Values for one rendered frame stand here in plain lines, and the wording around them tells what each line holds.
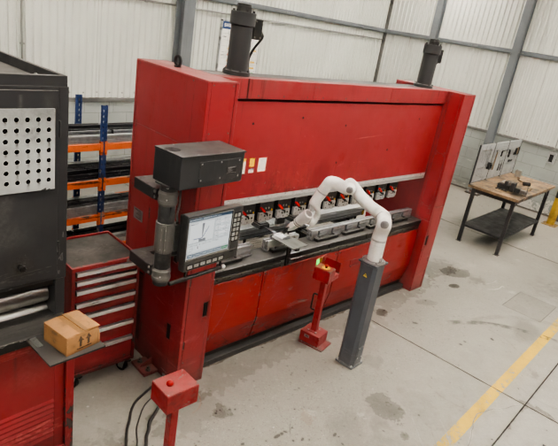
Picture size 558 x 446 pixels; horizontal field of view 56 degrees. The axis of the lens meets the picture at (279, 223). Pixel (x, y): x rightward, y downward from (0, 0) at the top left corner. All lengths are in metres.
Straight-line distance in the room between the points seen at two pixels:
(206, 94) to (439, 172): 3.34
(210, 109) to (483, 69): 8.97
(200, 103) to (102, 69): 4.69
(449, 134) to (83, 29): 4.82
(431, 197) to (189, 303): 3.24
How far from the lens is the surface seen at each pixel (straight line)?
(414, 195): 6.20
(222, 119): 3.45
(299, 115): 4.24
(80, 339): 2.91
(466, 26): 12.07
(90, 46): 7.89
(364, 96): 4.78
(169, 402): 2.99
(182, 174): 2.94
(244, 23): 3.80
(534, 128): 11.47
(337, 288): 5.33
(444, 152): 5.98
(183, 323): 3.93
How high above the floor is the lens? 2.71
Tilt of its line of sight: 21 degrees down
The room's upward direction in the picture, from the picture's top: 10 degrees clockwise
